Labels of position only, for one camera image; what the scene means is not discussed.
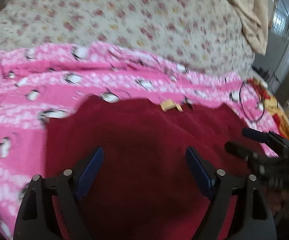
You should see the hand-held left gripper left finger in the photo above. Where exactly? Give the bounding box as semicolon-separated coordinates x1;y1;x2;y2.
13;146;104;240

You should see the black hair tie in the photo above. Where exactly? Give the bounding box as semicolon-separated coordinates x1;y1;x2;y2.
239;79;266;123

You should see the person's right hand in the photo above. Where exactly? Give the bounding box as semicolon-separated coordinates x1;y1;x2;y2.
267;187;289;222

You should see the yellow and red blanket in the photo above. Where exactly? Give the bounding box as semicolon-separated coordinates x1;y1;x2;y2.
246;78;289;142

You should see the pink penguin print blanket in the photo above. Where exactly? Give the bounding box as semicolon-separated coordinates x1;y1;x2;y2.
0;41;280;240

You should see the dark red sweater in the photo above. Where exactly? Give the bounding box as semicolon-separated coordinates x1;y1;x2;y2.
44;94;280;240

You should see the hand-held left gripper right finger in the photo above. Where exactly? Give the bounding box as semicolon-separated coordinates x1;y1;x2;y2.
186;147;277;240

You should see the floral print quilt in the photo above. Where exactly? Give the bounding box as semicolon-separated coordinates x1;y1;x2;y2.
0;0;256;80

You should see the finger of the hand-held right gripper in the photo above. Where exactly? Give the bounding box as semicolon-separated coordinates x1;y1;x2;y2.
242;127;289;153
224;141;261;163

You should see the beige curtain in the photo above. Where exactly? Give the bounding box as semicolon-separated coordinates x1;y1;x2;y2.
217;0;270;55

